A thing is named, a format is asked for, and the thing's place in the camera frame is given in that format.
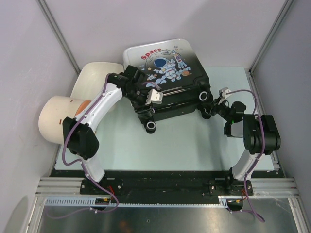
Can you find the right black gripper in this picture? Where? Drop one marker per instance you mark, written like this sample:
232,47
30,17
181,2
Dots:
217,103

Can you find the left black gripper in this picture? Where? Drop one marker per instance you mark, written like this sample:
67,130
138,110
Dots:
141,107

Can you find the black white space suitcase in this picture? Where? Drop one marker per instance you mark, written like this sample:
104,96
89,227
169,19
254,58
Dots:
175,68

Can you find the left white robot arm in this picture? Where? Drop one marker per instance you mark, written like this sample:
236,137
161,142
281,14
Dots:
80,142

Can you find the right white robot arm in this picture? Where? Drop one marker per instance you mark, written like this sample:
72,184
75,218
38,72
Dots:
259,133

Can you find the cream oval tray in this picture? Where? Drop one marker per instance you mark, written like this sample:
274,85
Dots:
92,78

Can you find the cream cylindrical bucket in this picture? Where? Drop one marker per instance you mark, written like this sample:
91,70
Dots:
52,115

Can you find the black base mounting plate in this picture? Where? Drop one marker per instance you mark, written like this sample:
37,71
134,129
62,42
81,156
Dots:
214,183

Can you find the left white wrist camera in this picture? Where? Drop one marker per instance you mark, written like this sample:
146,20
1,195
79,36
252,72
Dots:
154,96

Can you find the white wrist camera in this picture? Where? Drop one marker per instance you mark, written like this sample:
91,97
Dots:
154,96
224,93

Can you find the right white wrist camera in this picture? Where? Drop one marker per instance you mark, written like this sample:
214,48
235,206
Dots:
224,93

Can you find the aluminium frame rail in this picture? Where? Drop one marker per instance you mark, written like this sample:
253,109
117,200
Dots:
262,187

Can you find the right aluminium corner post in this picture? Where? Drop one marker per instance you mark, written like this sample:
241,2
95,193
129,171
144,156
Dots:
285,9

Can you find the aluminium corner post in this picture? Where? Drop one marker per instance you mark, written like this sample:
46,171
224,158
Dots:
58,34
285,9

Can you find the left aluminium corner post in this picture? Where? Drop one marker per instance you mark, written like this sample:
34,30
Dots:
58,34

